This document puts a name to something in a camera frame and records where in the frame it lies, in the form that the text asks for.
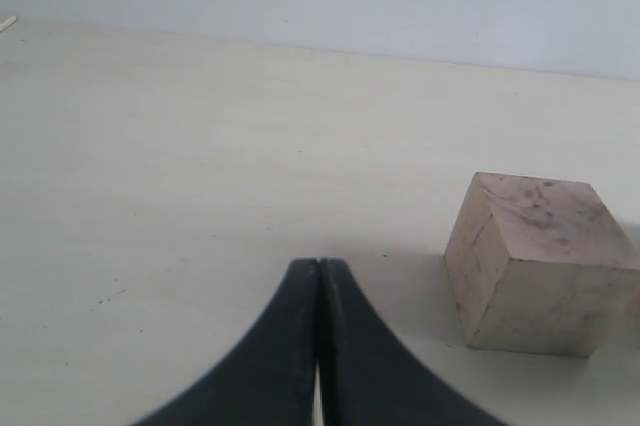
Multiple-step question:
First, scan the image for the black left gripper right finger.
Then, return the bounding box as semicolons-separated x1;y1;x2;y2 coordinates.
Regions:
317;258;502;426

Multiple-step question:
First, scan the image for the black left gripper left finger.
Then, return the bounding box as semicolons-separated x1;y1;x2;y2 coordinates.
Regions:
138;258;319;426

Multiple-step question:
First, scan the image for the largest wooden cube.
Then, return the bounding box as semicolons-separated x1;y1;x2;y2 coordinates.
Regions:
444;172;639;358

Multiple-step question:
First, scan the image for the white stick on table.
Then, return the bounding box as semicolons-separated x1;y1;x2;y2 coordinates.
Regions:
0;15;18;32

